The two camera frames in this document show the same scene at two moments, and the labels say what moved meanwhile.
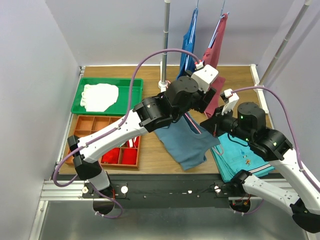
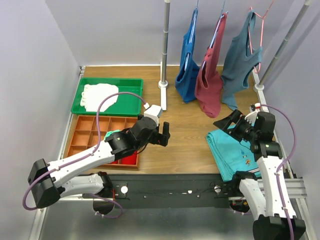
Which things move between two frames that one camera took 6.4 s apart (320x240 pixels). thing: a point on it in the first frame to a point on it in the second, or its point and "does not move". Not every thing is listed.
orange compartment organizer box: [127, 156] does not move
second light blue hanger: [216, 32] does not move
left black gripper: [208, 95] to [158, 136]
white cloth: [98, 97] does not move
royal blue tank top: [187, 62] does not move
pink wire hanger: [214, 135] to [263, 18]
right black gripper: [214, 123] to [225, 122]
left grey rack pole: [164, 84] does not move
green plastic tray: [122, 106] does not move
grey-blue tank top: [188, 140] to [239, 60]
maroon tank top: [212, 57] does not move
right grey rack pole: [291, 32] does not move
